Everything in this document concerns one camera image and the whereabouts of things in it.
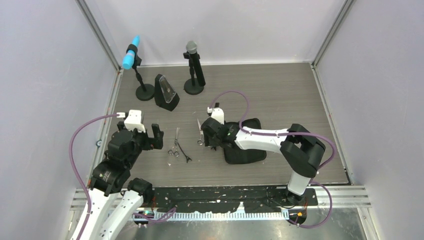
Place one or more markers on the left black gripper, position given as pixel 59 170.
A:
pixel 157 143

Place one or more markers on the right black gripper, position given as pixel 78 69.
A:
pixel 209 141

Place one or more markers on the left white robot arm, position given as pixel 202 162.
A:
pixel 112 197

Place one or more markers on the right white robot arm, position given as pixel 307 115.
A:
pixel 244 145

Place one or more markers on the left silver scissors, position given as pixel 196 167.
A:
pixel 173 151

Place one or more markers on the silver scissors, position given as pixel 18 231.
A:
pixel 201 139
pixel 173 151

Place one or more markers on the right silver scissors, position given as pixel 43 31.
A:
pixel 201 139

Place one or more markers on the black metronome clear cover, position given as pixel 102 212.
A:
pixel 165 96

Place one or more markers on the left black mic stand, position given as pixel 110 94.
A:
pixel 144 92

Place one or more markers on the black mic stand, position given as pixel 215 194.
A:
pixel 192 86
pixel 144 92

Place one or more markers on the right black mic stand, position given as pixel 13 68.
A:
pixel 192 86

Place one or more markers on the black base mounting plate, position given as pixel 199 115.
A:
pixel 227 199

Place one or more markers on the blue microphone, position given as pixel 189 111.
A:
pixel 131 53

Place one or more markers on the grey black microphone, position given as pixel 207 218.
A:
pixel 192 50

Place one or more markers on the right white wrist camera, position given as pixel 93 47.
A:
pixel 216 113

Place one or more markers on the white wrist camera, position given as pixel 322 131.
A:
pixel 134 121
pixel 216 113

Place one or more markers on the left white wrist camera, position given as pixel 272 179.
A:
pixel 134 121

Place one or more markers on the aluminium frame rail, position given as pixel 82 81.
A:
pixel 329 200

